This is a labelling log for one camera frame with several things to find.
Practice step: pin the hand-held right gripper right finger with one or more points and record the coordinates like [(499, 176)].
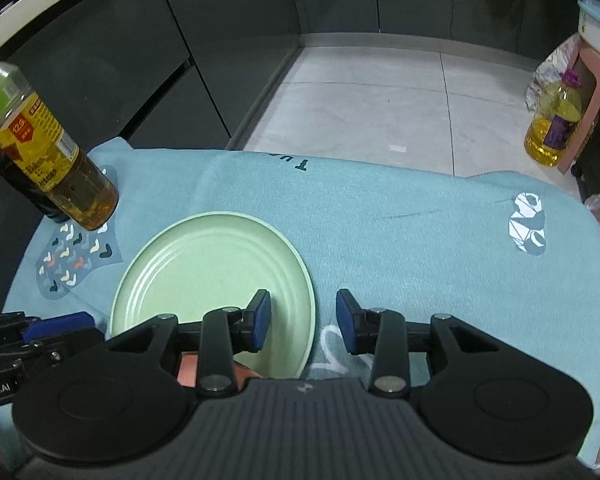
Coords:
[(347, 322)]

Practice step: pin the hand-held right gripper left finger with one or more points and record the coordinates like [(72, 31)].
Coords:
[(262, 320)]

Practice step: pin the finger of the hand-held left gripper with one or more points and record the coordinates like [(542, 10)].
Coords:
[(70, 345), (55, 322)]

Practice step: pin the green plate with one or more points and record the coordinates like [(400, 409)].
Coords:
[(215, 270)]

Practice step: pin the pink bowl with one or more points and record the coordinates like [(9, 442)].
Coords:
[(187, 367)]

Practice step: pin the blue printed tablecloth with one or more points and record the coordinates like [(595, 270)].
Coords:
[(405, 240)]

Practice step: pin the dark vinegar bottle green label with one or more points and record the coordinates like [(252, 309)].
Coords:
[(15, 175)]

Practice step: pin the oil bottle yellow label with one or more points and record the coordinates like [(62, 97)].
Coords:
[(55, 160)]

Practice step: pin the large cooking oil jug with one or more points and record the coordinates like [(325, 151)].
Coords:
[(552, 125)]

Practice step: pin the dark grey base cabinets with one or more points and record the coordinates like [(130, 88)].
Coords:
[(230, 20)]

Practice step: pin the white kitchen countertop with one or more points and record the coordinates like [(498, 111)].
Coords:
[(40, 5)]

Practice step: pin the printed plastic bag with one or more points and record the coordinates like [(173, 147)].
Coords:
[(547, 67)]

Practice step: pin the pink stool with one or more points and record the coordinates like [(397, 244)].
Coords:
[(595, 85)]

